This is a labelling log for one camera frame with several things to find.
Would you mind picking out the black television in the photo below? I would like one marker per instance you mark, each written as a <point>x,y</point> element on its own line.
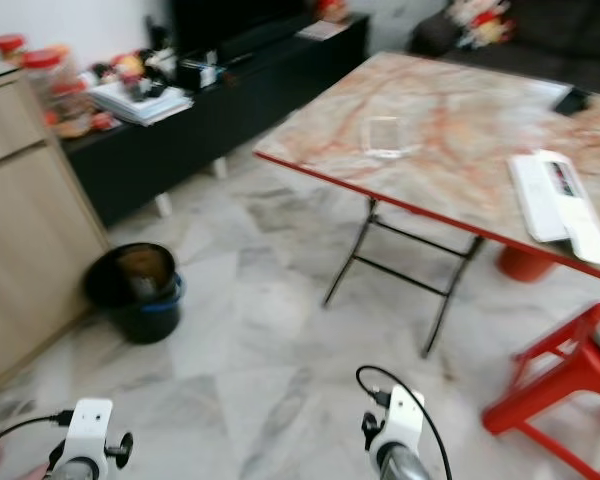
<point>235,25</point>

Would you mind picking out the small red lid jar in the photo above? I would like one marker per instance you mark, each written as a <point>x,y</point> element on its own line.
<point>10,46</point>

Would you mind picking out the long white printed box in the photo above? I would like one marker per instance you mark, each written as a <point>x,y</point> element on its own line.
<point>555,200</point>

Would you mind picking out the clear plastic container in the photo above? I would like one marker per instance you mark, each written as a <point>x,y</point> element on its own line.
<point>386,138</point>

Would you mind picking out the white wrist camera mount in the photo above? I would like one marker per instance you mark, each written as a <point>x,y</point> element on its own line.
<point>403,420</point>
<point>88,430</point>

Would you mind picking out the black folding table legs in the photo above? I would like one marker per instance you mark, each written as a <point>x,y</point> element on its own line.
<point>360,262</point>

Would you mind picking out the light wooden cabinet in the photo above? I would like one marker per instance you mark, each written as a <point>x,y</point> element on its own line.
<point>30,230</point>

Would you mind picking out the round red stool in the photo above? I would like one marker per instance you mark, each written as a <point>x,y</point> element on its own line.
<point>525,264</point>

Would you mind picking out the white paper stack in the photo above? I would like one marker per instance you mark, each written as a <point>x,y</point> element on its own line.
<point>145,105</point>

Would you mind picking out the black phone stand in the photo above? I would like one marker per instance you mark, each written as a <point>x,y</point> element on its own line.
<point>572,101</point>

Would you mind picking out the large red lid plastic jar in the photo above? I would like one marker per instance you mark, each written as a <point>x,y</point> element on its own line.
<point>62,90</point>

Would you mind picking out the red plastic stool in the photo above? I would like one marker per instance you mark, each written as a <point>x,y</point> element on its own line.
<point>560,380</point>

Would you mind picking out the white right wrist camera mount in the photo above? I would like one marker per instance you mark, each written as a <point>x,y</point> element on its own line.
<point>403,420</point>

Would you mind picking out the colourful figurine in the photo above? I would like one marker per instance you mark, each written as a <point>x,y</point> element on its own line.
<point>130,72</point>

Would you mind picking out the dark sofa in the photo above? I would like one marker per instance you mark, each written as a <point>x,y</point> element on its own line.
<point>560,40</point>

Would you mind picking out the black rubbish bin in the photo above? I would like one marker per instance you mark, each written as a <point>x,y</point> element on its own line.
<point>150,318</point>

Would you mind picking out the colourful plush decoration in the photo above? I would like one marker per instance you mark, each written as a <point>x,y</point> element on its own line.
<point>480,22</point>

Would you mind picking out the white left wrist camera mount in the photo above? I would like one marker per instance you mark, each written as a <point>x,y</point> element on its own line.
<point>88,430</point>

